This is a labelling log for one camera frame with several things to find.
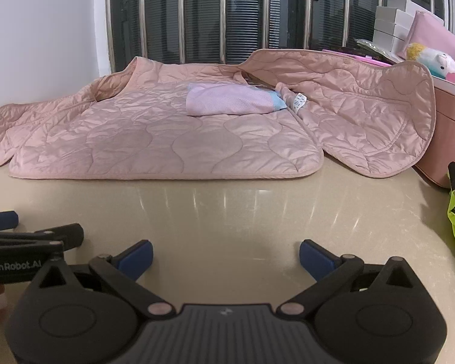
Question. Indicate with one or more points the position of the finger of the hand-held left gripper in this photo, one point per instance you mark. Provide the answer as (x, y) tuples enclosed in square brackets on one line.
[(2, 220), (70, 234)]

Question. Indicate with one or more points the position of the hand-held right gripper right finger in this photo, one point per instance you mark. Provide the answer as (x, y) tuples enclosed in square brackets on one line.
[(315, 256)]

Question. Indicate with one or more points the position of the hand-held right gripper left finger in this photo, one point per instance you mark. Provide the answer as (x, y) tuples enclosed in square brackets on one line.
[(136, 258)]

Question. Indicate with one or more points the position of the pink quilted jacket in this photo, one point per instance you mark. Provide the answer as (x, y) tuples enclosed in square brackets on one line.
[(136, 136)]

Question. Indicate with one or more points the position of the lilac mesh garment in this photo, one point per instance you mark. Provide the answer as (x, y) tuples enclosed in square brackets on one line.
[(227, 100)]

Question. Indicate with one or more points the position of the pale pink storage box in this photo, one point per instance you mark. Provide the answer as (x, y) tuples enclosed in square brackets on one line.
[(451, 140)]

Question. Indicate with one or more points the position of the dark books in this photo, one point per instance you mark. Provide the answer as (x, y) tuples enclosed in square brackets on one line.
[(371, 47)]

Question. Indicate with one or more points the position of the white plush toy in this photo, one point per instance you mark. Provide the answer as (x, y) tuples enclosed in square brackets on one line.
[(440, 62)]

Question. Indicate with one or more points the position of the stack of white boxes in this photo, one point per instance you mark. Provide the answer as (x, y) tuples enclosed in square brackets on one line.
[(392, 19)]

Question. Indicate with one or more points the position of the pink pillow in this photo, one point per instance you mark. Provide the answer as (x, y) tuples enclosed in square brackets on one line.
[(436, 34)]

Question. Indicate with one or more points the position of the window with metal bars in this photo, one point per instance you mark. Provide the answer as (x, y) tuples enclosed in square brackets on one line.
[(204, 15)]

